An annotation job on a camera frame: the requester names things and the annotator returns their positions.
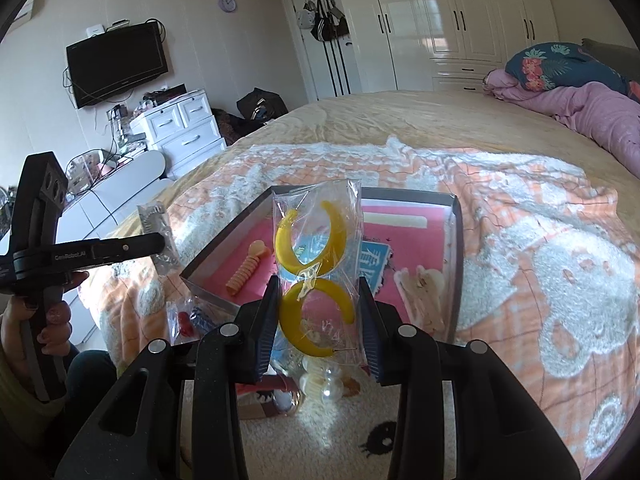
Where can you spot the cream pearl hair clip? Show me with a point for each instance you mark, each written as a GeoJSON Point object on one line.
{"type": "Point", "coordinates": [322, 380]}

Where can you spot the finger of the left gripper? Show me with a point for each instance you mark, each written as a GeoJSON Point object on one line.
{"type": "Point", "coordinates": [116, 250]}

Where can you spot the clear acrylic organizer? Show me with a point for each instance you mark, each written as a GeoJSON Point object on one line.
{"type": "Point", "coordinates": [84, 170]}

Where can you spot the black bag on floor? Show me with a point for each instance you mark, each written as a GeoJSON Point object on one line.
{"type": "Point", "coordinates": [256, 109]}

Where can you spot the white round-edged desk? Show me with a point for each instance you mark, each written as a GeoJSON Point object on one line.
{"type": "Point", "coordinates": [99, 211]}

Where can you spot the pink quilt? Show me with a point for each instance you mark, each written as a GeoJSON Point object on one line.
{"type": "Point", "coordinates": [600, 114]}

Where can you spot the black wall television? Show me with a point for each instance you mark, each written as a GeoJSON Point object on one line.
{"type": "Point", "coordinates": [114, 62]}

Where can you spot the white drawer chest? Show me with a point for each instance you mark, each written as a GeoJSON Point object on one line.
{"type": "Point", "coordinates": [184, 130]}

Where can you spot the dark blue bead bag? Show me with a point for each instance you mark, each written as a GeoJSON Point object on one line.
{"type": "Point", "coordinates": [201, 322]}

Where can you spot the blue small box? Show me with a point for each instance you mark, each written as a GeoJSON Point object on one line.
{"type": "Point", "coordinates": [283, 354]}

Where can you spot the green left sleeve forearm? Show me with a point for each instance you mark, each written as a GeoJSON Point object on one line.
{"type": "Point", "coordinates": [36, 436]}

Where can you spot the yellow hoop earrings bag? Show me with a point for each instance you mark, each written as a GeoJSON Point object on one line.
{"type": "Point", "coordinates": [317, 233]}

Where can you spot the white hair claw clip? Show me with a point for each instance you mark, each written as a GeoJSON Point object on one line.
{"type": "Point", "coordinates": [422, 293]}

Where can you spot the white air conditioner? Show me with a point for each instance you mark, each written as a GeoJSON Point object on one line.
{"type": "Point", "coordinates": [23, 16]}

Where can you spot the white door with bags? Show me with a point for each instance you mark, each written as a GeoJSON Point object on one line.
{"type": "Point", "coordinates": [325, 53]}

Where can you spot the purple wall clock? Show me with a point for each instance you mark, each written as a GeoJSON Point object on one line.
{"type": "Point", "coordinates": [228, 6]}

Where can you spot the red ball earrings bag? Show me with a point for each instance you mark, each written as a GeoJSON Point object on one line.
{"type": "Point", "coordinates": [181, 328]}

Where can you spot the grey headboard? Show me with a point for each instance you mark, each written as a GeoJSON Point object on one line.
{"type": "Point", "coordinates": [624, 60]}

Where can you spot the orange white plush blanket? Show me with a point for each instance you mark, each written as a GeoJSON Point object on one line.
{"type": "Point", "coordinates": [518, 250]}

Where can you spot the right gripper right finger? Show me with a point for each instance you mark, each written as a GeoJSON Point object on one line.
{"type": "Point", "coordinates": [379, 334]}

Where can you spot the yellow bedspread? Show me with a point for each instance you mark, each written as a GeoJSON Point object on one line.
{"type": "Point", "coordinates": [434, 120]}

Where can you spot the white wardrobe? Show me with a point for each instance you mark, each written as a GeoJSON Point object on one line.
{"type": "Point", "coordinates": [439, 44]}

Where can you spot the clear bag with label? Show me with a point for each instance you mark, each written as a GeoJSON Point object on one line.
{"type": "Point", "coordinates": [154, 221]}

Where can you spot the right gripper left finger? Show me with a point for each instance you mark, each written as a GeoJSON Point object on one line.
{"type": "Point", "coordinates": [258, 322]}

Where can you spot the grey cardboard box tray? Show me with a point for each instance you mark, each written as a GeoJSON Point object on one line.
{"type": "Point", "coordinates": [258, 250]}

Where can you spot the floral teal pillow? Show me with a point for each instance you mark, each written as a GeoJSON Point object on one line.
{"type": "Point", "coordinates": [551, 65]}

